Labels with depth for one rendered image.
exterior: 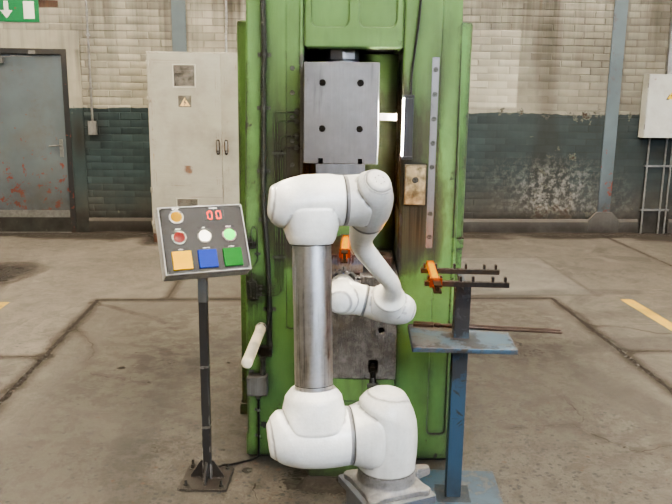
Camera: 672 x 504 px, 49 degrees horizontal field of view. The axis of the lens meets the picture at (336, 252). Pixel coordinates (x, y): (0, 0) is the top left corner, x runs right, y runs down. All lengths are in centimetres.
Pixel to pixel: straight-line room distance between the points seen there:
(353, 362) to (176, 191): 557
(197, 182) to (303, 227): 658
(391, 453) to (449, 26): 184
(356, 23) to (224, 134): 528
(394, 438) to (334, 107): 149
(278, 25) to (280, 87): 25
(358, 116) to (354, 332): 88
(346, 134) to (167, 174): 557
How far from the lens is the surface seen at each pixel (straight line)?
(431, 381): 339
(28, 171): 949
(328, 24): 314
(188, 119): 834
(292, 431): 190
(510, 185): 936
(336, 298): 230
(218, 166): 832
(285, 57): 314
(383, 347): 309
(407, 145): 310
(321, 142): 299
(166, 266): 287
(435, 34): 315
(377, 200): 184
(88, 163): 925
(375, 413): 193
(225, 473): 339
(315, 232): 182
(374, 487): 202
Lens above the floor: 163
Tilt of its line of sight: 12 degrees down
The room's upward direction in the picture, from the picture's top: 1 degrees clockwise
